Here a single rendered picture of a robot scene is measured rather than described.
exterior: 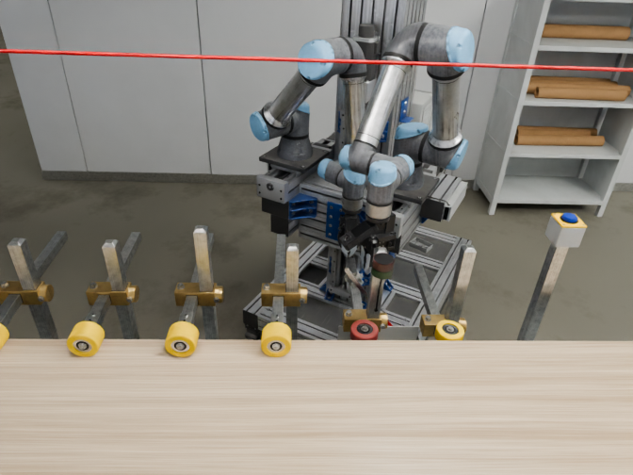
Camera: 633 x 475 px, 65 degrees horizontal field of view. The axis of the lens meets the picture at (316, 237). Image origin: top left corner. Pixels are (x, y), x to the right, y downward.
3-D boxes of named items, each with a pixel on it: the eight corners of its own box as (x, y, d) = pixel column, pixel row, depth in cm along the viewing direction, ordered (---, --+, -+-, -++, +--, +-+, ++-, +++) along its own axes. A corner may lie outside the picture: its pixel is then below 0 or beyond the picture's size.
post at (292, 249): (285, 361, 166) (286, 241, 140) (296, 361, 166) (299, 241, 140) (285, 369, 163) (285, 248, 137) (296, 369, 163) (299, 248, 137)
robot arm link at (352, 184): (353, 160, 175) (371, 168, 170) (350, 188, 181) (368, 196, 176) (337, 166, 171) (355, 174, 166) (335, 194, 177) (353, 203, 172)
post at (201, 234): (208, 349, 162) (194, 223, 136) (219, 350, 162) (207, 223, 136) (207, 357, 159) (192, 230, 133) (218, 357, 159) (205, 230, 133)
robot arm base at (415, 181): (393, 170, 203) (396, 147, 198) (429, 179, 197) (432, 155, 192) (379, 184, 192) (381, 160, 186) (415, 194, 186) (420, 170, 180)
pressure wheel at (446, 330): (425, 356, 150) (431, 328, 143) (438, 342, 155) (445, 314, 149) (449, 369, 145) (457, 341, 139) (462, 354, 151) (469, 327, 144)
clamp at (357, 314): (342, 320, 158) (343, 308, 155) (383, 320, 159) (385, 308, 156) (343, 333, 153) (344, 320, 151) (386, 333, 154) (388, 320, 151)
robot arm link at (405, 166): (384, 146, 151) (366, 158, 143) (418, 155, 146) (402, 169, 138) (381, 171, 156) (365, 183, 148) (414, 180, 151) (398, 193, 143)
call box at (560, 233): (543, 236, 144) (551, 212, 140) (566, 236, 144) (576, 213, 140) (554, 249, 138) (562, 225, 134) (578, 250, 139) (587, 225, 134)
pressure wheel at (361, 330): (347, 346, 152) (349, 318, 146) (372, 346, 153) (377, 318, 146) (348, 366, 145) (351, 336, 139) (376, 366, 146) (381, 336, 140)
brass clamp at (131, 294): (95, 293, 150) (91, 280, 147) (140, 293, 150) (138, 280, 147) (88, 306, 144) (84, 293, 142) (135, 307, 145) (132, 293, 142)
